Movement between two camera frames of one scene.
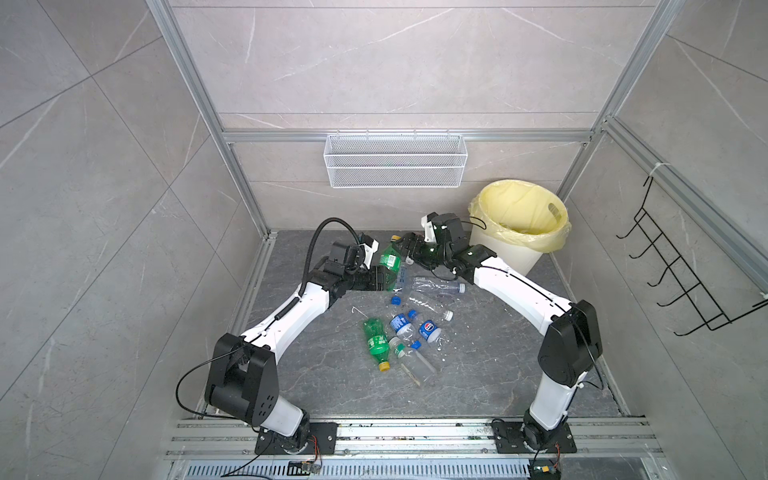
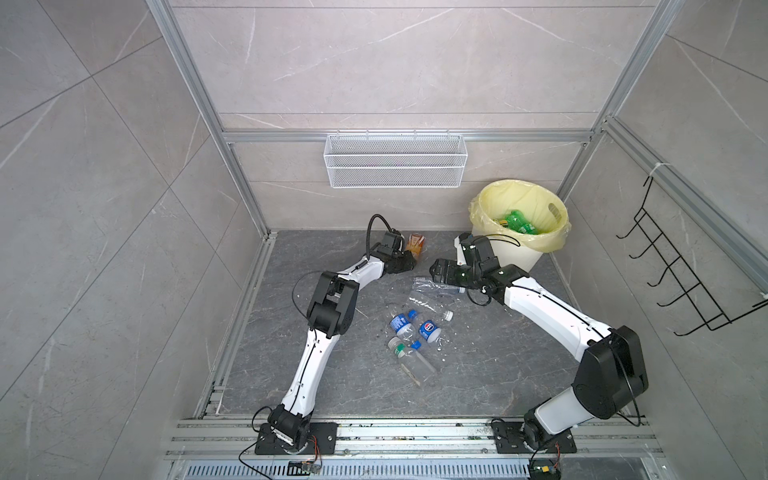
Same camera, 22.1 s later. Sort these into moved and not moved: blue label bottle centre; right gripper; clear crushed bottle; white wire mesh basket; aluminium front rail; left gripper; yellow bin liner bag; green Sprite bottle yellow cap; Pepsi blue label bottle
Moved: left gripper; right gripper; green Sprite bottle yellow cap
Not moved: blue label bottle centre; clear crushed bottle; yellow bin liner bag; Pepsi blue label bottle; white wire mesh basket; aluminium front rail
